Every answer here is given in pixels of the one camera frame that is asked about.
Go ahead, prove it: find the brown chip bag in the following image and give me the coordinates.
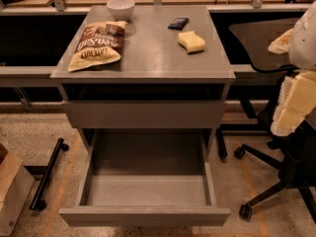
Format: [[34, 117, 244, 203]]
[[68, 21, 127, 72]]

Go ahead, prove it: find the white ceramic bowl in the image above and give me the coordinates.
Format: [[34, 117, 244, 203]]
[[107, 0, 135, 21]]

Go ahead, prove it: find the open grey middle drawer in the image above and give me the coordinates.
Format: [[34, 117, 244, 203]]
[[59, 129, 230, 227]]

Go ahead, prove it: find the black office chair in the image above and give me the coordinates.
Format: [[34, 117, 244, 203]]
[[215, 17, 316, 224]]

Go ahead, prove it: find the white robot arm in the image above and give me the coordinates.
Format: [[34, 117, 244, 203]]
[[269, 2, 316, 136]]

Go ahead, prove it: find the dark blue snack packet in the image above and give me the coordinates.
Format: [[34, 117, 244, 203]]
[[168, 18, 190, 31]]

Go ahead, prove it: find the black wheeled stand base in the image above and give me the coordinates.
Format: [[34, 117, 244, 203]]
[[27, 138, 69, 211]]

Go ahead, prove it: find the grey drawer cabinet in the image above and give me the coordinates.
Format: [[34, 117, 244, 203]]
[[50, 5, 237, 228]]

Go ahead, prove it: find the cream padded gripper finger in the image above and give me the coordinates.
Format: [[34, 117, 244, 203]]
[[268, 29, 292, 54]]

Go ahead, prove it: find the brown cardboard box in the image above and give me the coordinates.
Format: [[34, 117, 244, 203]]
[[0, 144, 35, 236]]

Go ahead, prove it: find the yellow sponge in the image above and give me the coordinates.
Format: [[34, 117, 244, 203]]
[[178, 31, 205, 53]]

